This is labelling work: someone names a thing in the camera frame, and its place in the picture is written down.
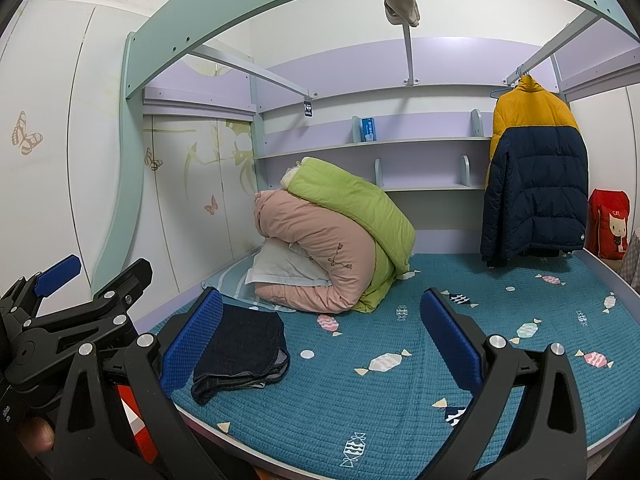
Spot white pillow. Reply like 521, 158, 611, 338
245, 238, 332, 287

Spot striped pillow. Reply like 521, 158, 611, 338
201, 255, 279, 311

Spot pink quilt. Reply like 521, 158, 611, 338
254, 190, 375, 314

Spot blue box on shelf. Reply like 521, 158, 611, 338
360, 118, 376, 142

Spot grey cloth on rail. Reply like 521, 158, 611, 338
384, 0, 420, 27

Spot mint green bunk bed frame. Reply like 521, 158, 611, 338
91, 0, 639, 292

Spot purple wall shelf unit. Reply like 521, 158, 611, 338
255, 37, 535, 254

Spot dark denim shirt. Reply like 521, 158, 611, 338
191, 304, 291, 405

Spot green quilt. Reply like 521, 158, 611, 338
281, 157, 416, 313

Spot person's hand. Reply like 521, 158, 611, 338
17, 417, 55, 457

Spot teal quilted bed sheet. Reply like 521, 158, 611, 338
168, 252, 639, 479

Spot red cartoon bag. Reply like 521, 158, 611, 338
586, 188, 630, 260

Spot checkered covered table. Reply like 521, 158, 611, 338
620, 229, 640, 292

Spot yellow navy puffer jacket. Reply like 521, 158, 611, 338
480, 75, 589, 266

